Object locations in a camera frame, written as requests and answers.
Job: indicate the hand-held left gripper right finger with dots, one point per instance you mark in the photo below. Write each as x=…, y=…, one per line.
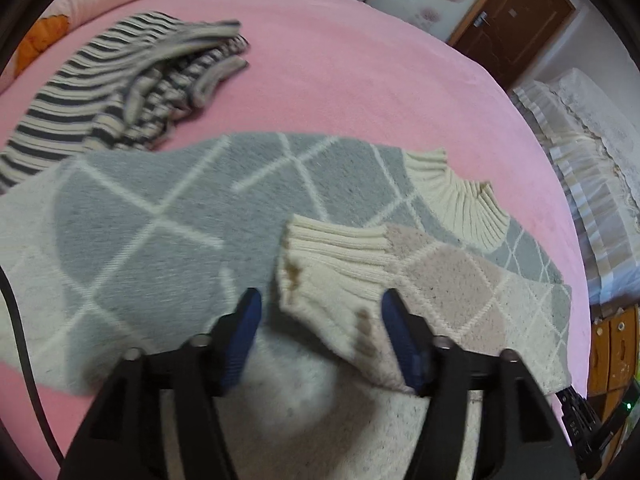
x=406, y=342

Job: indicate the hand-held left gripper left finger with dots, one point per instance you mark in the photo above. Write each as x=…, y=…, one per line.
x=240, y=345

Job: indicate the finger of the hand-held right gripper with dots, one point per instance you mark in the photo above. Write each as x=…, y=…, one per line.
x=575, y=397

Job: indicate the grey diamond pattern sweater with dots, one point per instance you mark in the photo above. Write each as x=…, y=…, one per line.
x=175, y=210

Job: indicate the yellow wooden cabinet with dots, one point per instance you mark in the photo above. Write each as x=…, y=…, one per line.
x=610, y=345

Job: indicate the furniture under lace cover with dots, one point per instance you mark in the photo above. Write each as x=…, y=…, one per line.
x=590, y=160

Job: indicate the striped knit garment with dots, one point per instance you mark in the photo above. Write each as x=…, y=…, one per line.
x=75, y=90

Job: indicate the brown wooden door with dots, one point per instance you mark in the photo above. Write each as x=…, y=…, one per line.
x=515, y=15

